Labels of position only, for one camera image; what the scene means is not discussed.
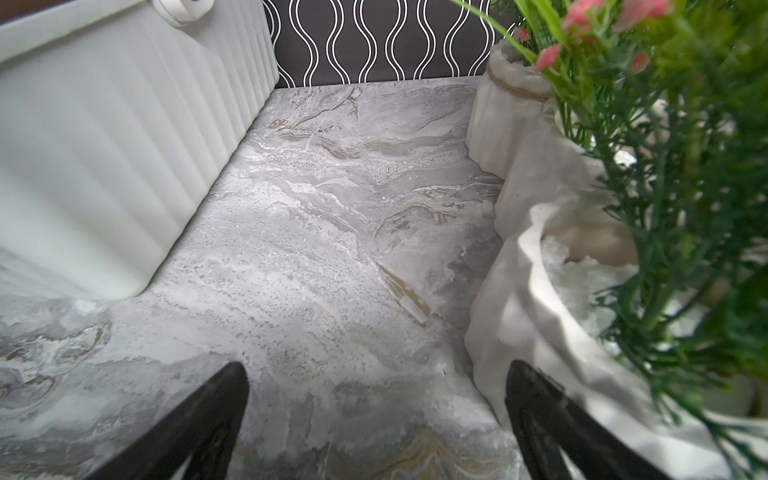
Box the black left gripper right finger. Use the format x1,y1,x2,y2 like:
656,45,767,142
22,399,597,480
505,360,667,479

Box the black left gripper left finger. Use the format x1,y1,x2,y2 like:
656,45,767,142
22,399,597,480
89,361,249,479

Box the potted pink gypsophila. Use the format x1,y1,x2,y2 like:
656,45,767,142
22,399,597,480
494,105,605,240
501,1,767,479

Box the white ribbed storage box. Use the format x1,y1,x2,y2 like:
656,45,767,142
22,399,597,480
1,1,278,300

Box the potted orange gypsophila at back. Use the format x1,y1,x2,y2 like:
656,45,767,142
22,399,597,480
466,38,556,180

